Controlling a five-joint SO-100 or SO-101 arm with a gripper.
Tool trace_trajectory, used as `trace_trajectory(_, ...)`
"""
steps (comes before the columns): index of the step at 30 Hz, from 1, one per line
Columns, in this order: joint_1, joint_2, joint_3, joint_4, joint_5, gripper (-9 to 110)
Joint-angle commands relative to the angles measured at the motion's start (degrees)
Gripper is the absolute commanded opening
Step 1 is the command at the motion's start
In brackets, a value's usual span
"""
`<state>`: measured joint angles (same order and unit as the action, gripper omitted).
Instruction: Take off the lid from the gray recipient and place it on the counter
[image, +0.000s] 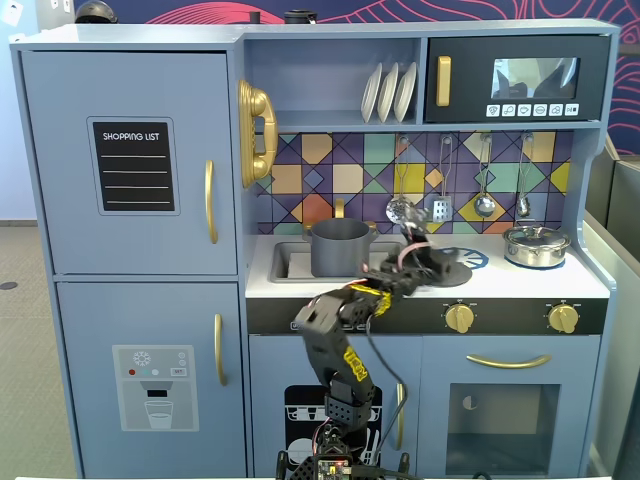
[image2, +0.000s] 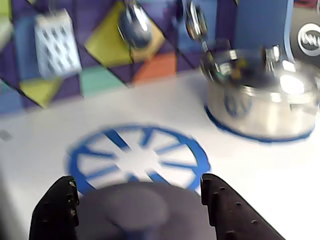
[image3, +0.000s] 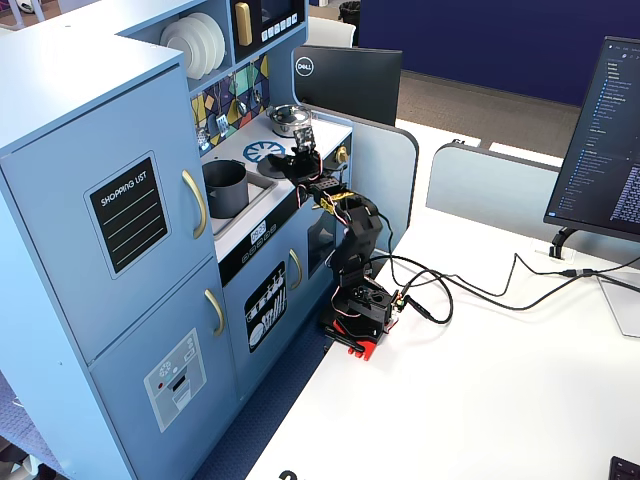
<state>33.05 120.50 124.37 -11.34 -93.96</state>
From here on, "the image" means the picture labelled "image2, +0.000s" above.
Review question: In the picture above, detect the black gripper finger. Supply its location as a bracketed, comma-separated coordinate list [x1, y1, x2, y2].
[28, 174, 81, 240]
[200, 173, 287, 240]

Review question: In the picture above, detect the gray pot lid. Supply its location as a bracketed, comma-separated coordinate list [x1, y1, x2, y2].
[73, 181, 218, 240]

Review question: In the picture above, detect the steel pot glass lid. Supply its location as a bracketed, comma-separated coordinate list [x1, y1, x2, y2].
[199, 44, 320, 96]

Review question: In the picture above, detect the shiny steel pot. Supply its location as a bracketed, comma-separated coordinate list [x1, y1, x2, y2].
[199, 44, 320, 144]

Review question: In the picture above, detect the blue toy kitchen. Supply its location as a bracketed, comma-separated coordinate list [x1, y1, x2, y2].
[0, 0, 320, 240]

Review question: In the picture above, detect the white box grater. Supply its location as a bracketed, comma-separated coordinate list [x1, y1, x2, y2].
[34, 8, 83, 79]

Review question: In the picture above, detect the metal toy ladle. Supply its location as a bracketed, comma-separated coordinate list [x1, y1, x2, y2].
[185, 0, 210, 55]

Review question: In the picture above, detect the black Dell monitor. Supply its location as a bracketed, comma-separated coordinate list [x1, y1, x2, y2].
[287, 0, 320, 66]

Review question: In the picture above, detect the metal toy spoon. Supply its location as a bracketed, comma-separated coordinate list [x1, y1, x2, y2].
[117, 0, 154, 49]

